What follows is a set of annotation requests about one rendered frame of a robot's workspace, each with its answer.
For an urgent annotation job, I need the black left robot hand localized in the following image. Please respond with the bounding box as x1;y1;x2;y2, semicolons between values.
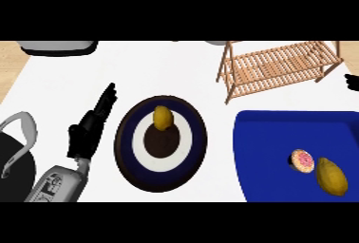
67;82;120;161

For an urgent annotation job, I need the small yellow lemon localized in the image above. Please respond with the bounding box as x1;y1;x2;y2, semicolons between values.
153;104;176;132

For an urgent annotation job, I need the blue tray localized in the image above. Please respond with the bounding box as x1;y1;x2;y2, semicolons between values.
234;109;359;203

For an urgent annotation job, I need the wooden tiered shelf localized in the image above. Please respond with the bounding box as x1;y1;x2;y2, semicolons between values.
215;41;346;105

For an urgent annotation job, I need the large yellow lemon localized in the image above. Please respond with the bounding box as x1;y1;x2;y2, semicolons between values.
317;157;349;196

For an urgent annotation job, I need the blue and white round plate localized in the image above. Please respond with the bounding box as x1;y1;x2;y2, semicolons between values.
114;95;209;194

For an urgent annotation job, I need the grey and black appliance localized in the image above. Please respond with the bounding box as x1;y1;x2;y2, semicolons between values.
17;41;100;58

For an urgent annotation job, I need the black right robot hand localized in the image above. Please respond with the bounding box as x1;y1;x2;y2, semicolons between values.
345;73;359;92

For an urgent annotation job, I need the pink frosted cupcake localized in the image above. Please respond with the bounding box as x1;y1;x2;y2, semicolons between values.
289;148;317;174

